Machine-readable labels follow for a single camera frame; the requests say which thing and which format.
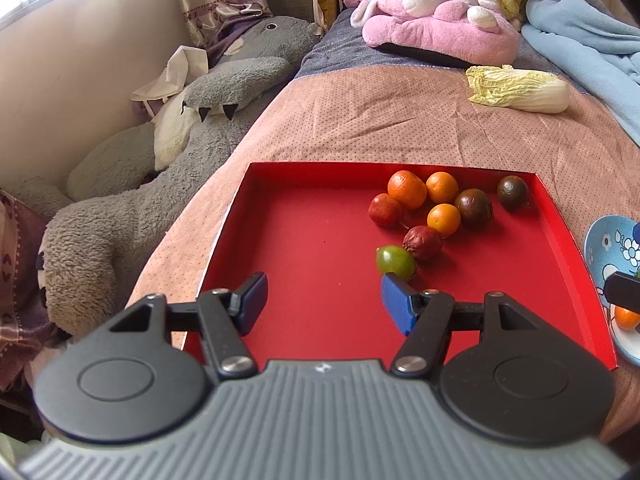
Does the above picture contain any napa cabbage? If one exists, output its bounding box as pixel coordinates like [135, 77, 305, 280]
[465, 64, 571, 114]

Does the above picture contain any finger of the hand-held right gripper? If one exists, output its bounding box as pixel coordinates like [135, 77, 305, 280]
[602, 271, 640, 311]

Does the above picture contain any grey bed sheet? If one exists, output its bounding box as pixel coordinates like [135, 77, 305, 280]
[292, 10, 601, 97]

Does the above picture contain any grey plush toy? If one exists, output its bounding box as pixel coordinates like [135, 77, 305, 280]
[10, 16, 321, 337]

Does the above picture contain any purple cloth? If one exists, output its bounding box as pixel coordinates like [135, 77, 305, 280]
[206, 12, 275, 68]

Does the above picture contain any red wrinkled fruit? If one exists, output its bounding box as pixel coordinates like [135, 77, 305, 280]
[368, 193, 405, 228]
[403, 225, 444, 262]

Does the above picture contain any light blue blanket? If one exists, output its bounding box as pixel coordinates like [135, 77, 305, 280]
[520, 0, 640, 148]

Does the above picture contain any dark purple passion fruit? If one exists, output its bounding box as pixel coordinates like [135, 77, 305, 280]
[454, 188, 494, 230]
[496, 175, 530, 212]

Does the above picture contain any large dark orange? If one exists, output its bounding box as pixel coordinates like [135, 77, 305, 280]
[387, 170, 428, 211]

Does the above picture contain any white tote bag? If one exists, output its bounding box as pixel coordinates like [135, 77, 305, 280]
[131, 45, 209, 117]

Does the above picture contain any blue flower print plate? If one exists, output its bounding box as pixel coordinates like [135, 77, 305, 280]
[584, 215, 640, 368]

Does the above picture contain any red tray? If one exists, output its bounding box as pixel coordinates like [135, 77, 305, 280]
[182, 161, 619, 372]

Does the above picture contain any small orange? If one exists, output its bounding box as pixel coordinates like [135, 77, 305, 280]
[425, 171, 460, 205]
[614, 305, 640, 331]
[427, 203, 462, 238]

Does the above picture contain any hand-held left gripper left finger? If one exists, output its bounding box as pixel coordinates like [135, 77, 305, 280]
[107, 272, 269, 380]

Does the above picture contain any pink plush toy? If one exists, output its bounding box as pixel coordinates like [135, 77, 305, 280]
[350, 0, 521, 67]

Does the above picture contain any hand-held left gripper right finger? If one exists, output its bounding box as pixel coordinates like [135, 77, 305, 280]
[381, 275, 545, 377]

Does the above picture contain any green fruit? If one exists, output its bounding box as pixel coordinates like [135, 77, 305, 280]
[376, 245, 417, 282]

